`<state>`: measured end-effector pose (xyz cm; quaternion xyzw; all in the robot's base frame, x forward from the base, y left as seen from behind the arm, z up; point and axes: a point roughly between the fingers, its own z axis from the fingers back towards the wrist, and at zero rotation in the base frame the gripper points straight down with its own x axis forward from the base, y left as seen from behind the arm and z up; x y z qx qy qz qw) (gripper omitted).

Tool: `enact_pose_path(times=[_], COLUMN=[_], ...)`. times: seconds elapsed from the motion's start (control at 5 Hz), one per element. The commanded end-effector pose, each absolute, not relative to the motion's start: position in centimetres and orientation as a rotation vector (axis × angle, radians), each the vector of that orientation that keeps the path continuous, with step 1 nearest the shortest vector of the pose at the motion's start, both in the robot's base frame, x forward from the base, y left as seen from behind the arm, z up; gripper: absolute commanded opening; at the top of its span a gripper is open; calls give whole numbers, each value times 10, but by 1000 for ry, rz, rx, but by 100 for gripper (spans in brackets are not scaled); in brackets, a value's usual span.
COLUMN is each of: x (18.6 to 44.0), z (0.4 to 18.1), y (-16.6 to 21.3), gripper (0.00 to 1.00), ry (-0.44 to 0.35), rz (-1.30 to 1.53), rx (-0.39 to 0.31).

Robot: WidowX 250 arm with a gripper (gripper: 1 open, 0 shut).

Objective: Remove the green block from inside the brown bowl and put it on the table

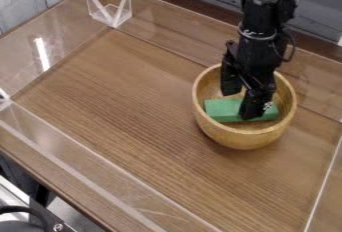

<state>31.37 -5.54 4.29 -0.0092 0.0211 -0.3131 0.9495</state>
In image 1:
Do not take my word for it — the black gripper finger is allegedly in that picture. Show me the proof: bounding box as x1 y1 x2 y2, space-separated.
221 59 242 96
240 83 277 120

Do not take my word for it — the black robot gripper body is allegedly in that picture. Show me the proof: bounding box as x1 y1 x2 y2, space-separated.
222 29 288 86

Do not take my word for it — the green rectangular block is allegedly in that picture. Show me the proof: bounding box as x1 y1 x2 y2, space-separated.
204 98 280 123

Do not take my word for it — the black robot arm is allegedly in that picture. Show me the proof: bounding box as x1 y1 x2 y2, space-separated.
221 0 297 120

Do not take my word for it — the brown wooden bowl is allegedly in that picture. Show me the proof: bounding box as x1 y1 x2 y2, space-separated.
193 64 298 150

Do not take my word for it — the clear acrylic corner bracket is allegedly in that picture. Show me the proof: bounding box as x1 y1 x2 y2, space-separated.
86 0 133 28

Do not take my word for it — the clear acrylic tray wall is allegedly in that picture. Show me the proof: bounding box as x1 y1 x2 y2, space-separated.
0 89 222 232

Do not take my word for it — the black metal bracket with bolt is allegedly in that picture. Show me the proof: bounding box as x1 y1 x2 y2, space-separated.
29 199 78 232

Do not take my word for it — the black cable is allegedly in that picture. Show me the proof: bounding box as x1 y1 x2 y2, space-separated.
0 202 46 232

